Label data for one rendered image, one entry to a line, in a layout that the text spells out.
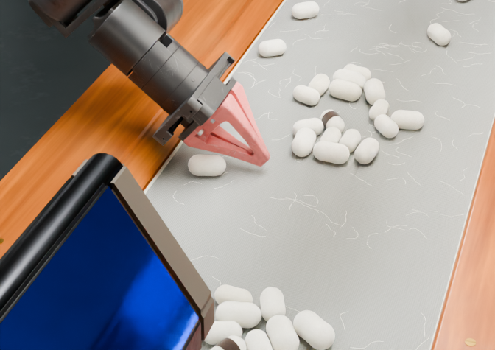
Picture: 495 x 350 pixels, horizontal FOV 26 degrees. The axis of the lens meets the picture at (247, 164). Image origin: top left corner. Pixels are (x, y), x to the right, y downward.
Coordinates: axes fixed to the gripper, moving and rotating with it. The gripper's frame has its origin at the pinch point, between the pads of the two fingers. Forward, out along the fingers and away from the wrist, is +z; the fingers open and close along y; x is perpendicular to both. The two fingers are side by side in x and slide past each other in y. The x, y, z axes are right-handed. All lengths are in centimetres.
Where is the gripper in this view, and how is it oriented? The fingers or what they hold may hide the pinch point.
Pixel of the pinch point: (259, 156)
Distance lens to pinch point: 103.9
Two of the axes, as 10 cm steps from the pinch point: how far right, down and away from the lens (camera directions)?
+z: 7.4, 6.6, 1.4
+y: 3.1, -5.2, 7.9
